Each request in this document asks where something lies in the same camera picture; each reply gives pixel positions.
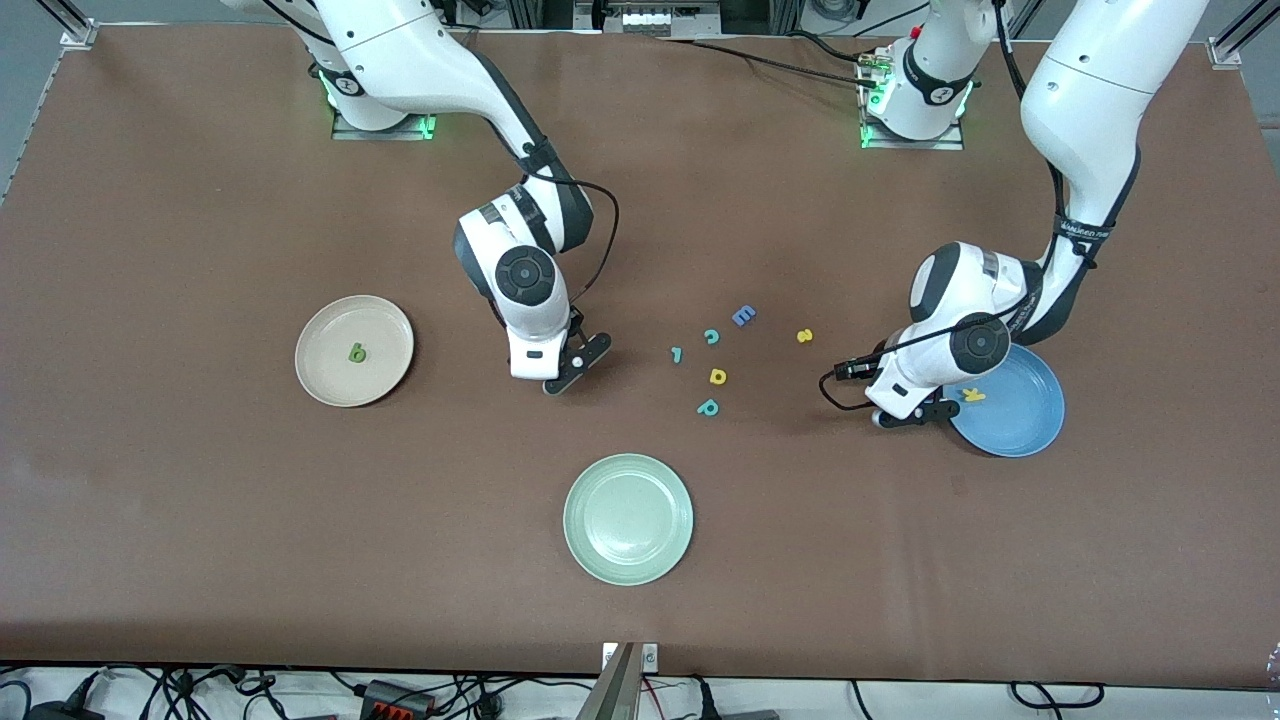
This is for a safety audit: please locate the blue plate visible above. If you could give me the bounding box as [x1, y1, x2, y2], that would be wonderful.
[945, 343, 1067, 459]

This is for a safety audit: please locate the beige brown plate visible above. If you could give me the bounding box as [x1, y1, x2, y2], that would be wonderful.
[294, 294, 416, 409]

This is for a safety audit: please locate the pale green plate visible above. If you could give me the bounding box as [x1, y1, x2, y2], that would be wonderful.
[562, 453, 695, 587]

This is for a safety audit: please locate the silver device box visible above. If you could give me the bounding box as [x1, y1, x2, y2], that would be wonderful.
[575, 0, 721, 39]

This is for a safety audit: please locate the black orange power strip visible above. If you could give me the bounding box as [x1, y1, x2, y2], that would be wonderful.
[358, 680, 437, 720]

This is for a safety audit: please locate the brown table cover sheet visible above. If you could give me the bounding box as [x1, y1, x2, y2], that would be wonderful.
[0, 22, 1280, 691]

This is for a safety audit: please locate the aluminium corner profile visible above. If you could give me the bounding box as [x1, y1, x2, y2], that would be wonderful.
[38, 0, 98, 49]
[1207, 0, 1280, 69]

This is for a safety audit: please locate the black left camera cable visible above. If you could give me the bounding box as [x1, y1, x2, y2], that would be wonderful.
[818, 310, 1041, 413]

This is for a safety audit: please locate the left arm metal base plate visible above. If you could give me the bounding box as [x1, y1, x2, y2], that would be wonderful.
[860, 55, 966, 151]

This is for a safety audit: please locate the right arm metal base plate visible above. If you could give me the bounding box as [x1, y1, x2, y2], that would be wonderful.
[332, 45, 443, 141]

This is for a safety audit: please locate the short black cable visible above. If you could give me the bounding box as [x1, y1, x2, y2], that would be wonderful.
[783, 30, 873, 65]

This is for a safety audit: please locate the looped black cable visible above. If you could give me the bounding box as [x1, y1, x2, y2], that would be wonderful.
[1008, 682, 1107, 713]

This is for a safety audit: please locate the long black cable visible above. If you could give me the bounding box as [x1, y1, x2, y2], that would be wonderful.
[660, 38, 881, 91]

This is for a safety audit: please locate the aluminium camera post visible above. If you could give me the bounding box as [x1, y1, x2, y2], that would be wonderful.
[578, 642, 641, 720]

